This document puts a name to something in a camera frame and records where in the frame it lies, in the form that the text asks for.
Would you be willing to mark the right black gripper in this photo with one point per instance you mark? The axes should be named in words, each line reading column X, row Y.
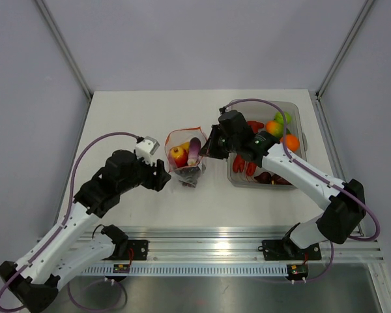
column 208, row 149

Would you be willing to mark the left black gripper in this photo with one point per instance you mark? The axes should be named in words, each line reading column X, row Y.
column 158, row 180

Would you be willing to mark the purple toy eggplant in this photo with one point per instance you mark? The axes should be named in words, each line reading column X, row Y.
column 193, row 151

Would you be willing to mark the clear zip top bag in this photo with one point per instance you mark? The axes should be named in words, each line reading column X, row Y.
column 178, row 137

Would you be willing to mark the red toy tomato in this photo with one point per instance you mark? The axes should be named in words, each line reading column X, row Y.
column 180, row 158

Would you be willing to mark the dark purple toy grapes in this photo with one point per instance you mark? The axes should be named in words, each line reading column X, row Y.
column 188, row 176

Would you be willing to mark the yellow toy potato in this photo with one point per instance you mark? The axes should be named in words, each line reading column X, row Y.
column 184, row 146

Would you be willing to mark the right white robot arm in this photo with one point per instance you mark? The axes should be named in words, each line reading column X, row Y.
column 338, row 200

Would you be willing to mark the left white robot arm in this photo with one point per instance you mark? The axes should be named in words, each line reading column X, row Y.
column 36, row 278

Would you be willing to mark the clear plastic food bin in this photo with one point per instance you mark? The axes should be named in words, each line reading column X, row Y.
column 263, row 113

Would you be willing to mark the red toy lobster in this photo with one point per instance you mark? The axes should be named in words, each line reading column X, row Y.
column 239, row 164

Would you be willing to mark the dark red toy fig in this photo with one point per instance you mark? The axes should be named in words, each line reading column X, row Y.
column 264, row 178

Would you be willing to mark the orange green toy mango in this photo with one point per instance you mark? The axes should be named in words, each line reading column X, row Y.
column 274, row 128

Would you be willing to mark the dark red toy apple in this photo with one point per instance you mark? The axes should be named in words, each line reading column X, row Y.
column 278, row 180

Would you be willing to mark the green toy lime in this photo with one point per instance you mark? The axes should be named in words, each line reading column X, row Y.
column 282, row 118

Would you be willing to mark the toy orange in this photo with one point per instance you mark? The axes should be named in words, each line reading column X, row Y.
column 292, row 142

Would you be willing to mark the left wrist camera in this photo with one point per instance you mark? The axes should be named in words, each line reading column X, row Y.
column 146, row 149

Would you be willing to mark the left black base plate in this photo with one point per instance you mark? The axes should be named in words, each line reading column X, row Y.
column 135, row 250

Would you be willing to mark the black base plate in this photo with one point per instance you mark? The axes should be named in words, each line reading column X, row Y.
column 135, row 250
column 272, row 249

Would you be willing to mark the white slotted cable duct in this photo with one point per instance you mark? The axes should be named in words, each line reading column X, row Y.
column 238, row 270

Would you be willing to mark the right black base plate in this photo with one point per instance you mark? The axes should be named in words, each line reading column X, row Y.
column 272, row 249

